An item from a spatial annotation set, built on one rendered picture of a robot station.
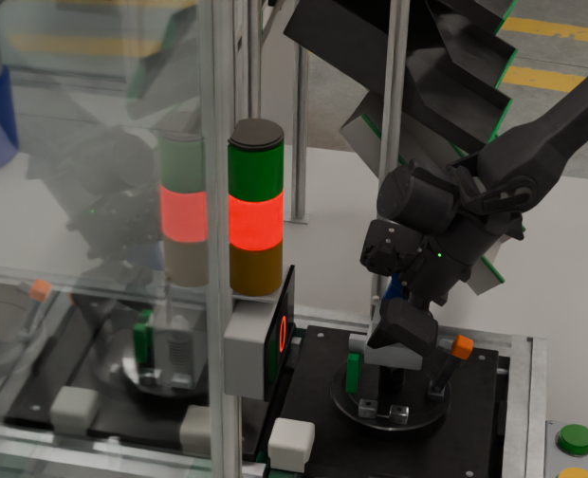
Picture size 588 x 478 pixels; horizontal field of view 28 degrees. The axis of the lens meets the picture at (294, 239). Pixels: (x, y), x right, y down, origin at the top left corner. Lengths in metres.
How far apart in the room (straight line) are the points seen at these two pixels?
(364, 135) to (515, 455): 0.42
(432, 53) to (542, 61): 2.98
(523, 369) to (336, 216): 0.54
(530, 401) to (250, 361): 0.47
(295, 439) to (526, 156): 0.40
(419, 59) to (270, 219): 0.56
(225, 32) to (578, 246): 1.06
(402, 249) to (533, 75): 3.17
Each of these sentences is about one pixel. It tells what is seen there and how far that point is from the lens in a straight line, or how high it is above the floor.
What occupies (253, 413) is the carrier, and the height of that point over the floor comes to 0.97.
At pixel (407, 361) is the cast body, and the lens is 1.33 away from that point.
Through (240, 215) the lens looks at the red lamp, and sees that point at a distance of 1.02.
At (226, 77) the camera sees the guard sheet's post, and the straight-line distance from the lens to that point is 0.97.
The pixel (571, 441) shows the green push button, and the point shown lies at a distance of 1.39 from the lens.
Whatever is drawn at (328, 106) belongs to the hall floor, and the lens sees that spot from 4.07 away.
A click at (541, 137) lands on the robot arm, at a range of 1.20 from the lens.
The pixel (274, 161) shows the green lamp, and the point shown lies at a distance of 1.00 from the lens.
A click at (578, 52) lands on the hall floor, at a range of 4.61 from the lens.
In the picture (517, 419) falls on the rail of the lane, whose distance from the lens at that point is 1.42.
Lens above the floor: 1.90
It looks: 34 degrees down
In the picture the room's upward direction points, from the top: 1 degrees clockwise
